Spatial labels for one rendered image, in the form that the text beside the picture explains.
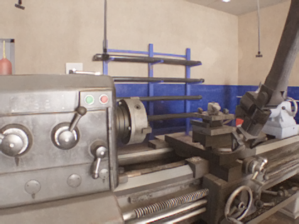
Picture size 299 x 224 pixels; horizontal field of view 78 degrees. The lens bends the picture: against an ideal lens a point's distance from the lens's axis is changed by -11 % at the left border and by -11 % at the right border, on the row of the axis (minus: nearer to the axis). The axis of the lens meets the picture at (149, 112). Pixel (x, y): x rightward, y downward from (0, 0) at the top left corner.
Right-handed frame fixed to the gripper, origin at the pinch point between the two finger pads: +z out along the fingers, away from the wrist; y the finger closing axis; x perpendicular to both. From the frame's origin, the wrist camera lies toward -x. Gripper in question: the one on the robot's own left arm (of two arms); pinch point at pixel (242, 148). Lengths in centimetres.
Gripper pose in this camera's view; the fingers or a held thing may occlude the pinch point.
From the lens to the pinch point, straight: 88.7
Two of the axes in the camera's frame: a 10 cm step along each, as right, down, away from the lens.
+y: -9.5, 0.4, -3.0
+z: -1.5, 8.0, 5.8
